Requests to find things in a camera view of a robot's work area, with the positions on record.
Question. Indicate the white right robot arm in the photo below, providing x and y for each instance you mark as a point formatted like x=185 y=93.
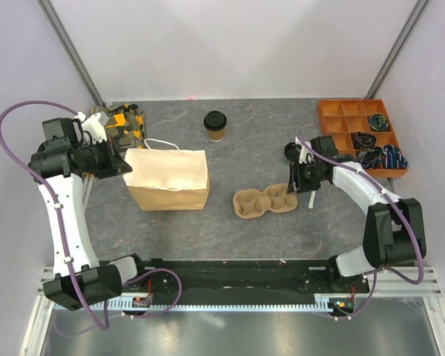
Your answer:
x=393 y=237

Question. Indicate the cardboard cup carrier tray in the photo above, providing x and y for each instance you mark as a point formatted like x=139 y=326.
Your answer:
x=252 y=203

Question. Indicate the orange compartment tray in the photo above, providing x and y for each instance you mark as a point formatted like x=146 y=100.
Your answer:
x=343 y=118

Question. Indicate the white paper-wrapped straw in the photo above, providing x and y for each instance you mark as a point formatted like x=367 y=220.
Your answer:
x=311 y=200

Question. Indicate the black plastic cup lid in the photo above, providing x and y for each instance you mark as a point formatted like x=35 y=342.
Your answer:
x=215 y=121

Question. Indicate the brown paper takeout bag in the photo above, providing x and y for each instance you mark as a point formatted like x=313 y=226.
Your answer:
x=167 y=179

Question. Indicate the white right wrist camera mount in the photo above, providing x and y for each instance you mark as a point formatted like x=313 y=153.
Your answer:
x=305 y=154

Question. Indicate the brown paper coffee cup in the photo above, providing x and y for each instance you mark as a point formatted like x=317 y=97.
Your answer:
x=216 y=136

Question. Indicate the camouflage folded cloth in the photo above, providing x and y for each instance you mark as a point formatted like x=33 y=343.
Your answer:
x=125 y=125

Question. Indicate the grey slotted cable duct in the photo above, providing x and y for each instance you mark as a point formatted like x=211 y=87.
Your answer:
x=129 y=303

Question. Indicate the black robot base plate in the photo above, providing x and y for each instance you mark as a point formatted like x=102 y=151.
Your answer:
x=303 y=276

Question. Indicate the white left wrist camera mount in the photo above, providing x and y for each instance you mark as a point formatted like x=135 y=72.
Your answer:
x=93 y=127

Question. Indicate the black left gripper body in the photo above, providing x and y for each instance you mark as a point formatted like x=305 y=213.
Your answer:
x=103 y=163

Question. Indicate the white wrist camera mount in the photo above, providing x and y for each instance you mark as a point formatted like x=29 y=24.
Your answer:
x=305 y=154
x=93 y=127

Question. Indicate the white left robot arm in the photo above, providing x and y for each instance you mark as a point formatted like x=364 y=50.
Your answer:
x=73 y=148

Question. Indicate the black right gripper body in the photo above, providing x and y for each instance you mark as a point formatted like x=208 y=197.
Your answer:
x=308 y=179

